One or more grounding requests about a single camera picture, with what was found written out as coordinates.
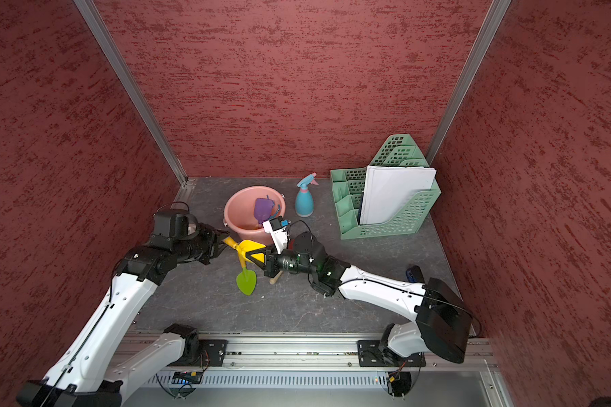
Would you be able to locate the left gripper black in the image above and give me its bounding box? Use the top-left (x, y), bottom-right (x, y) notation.
top-left (173, 221), bottom-right (233, 265)

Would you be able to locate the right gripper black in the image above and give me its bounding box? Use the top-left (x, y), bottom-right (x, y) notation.
top-left (248, 238), bottom-right (318, 276)

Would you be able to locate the pink plastic bucket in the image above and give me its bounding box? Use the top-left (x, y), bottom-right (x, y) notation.
top-left (224, 186), bottom-right (286, 246)

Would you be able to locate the teal pink spray bottle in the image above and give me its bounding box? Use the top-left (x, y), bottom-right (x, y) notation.
top-left (295, 172), bottom-right (317, 218)

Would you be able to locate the purple shovel pink handle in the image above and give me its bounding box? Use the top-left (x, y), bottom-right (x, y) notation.
top-left (254, 195), bottom-right (282, 227)

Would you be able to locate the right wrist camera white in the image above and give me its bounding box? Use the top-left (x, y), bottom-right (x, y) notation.
top-left (262, 215), bottom-right (290, 254)

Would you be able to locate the right aluminium corner post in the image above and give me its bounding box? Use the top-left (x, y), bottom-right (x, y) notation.
top-left (425, 0), bottom-right (512, 164)

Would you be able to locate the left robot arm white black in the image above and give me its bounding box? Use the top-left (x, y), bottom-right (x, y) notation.
top-left (16, 208), bottom-right (229, 406)

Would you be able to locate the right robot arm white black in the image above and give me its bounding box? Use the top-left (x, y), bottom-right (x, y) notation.
top-left (244, 232), bottom-right (474, 366)

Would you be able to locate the yellow plastic scoop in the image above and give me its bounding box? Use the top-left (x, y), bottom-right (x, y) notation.
top-left (222, 237), bottom-right (266, 268)

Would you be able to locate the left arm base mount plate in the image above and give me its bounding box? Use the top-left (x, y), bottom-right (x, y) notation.
top-left (185, 339), bottom-right (228, 370)

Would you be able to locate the white paper stack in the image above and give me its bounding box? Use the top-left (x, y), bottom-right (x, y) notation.
top-left (359, 166), bottom-right (436, 225)

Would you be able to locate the left aluminium corner post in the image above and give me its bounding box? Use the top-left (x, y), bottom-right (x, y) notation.
top-left (73, 0), bottom-right (188, 188)

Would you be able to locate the green mesh file organizer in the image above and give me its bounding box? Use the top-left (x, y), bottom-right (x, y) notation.
top-left (330, 134), bottom-right (441, 240)

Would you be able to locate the red shovel wooden handle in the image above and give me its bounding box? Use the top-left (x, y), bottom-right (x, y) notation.
top-left (269, 271), bottom-right (283, 285)

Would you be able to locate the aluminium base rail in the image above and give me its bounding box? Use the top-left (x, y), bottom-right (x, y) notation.
top-left (126, 332), bottom-right (514, 406)

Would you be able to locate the green trowel yellow handle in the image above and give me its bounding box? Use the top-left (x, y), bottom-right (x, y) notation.
top-left (236, 252), bottom-right (257, 296)

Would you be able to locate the blue black stapler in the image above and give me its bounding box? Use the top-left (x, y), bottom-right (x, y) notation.
top-left (406, 266), bottom-right (425, 283)

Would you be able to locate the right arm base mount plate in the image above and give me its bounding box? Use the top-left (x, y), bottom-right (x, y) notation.
top-left (356, 340), bottom-right (427, 368)

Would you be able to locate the aluminium corner post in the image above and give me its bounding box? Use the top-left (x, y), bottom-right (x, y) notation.
top-left (425, 0), bottom-right (512, 164)
top-left (73, 0), bottom-right (188, 188)

